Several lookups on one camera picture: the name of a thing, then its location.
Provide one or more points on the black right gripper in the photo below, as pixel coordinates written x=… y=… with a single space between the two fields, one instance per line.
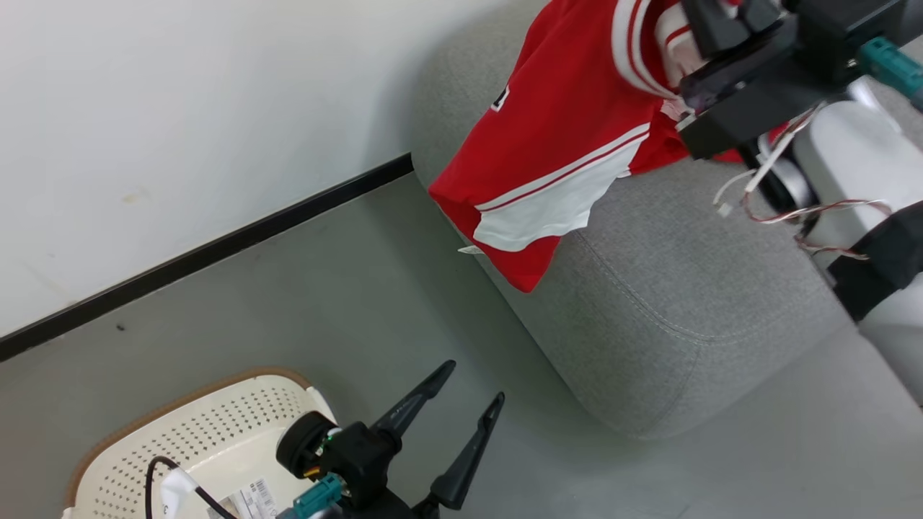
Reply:
x=807 y=58

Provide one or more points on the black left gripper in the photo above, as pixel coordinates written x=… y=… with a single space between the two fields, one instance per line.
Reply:
x=357 y=454

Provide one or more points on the red jersey with white stripes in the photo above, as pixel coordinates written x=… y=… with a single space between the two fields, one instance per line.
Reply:
x=562 y=108

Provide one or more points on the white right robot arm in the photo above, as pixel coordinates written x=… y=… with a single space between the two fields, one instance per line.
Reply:
x=858 y=158

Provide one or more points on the cream perforated laundry basket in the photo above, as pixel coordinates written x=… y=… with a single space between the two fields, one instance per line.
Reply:
x=216 y=425

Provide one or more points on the white barcode sticker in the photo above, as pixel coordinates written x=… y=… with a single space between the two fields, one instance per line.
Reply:
x=249 y=499

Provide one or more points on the grey fabric sofa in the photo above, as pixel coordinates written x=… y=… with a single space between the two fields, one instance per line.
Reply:
x=685 y=288

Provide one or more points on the black baseboard strip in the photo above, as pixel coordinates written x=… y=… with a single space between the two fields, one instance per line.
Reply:
x=202 y=256

